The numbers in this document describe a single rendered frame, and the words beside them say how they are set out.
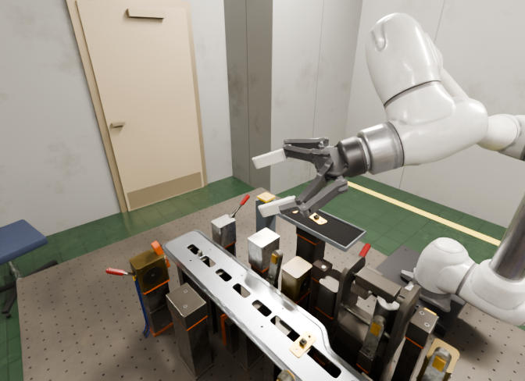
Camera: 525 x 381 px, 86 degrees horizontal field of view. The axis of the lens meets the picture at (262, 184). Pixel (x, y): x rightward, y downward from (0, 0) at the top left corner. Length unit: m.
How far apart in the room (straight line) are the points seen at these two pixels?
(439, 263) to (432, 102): 0.92
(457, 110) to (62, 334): 1.53
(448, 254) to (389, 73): 0.94
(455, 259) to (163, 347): 1.20
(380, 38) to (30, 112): 3.01
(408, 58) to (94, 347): 1.40
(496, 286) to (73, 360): 1.57
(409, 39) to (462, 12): 3.22
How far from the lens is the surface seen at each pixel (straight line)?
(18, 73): 3.24
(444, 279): 1.41
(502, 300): 1.37
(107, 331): 1.47
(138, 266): 1.14
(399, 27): 0.63
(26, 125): 3.30
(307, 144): 0.61
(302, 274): 1.00
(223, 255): 1.19
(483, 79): 3.73
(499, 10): 3.74
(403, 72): 0.59
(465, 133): 0.59
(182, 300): 1.02
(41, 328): 1.62
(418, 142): 0.56
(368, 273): 0.89
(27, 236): 2.76
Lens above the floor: 1.77
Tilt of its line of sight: 26 degrees down
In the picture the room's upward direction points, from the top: straight up
